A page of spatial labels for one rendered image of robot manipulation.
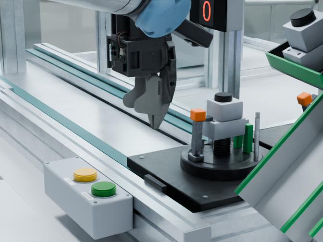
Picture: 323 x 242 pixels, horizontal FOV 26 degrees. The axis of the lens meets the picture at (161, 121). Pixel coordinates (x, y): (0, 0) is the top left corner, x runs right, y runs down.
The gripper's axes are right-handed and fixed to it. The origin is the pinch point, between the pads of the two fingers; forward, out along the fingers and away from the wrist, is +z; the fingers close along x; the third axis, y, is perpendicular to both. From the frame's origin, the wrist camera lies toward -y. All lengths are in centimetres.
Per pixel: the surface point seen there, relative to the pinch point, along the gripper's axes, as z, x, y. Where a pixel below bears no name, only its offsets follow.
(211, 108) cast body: -0.3, -0.4, -10.3
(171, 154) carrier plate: 9.8, -8.7, -7.6
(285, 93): 21, -63, -79
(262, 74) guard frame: 20, -81, -86
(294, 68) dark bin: -13.4, 27.2, -3.5
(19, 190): 20.8, -31.9, 13.0
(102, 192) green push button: 9.9, 0.4, 10.3
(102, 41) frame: 2, -75, -26
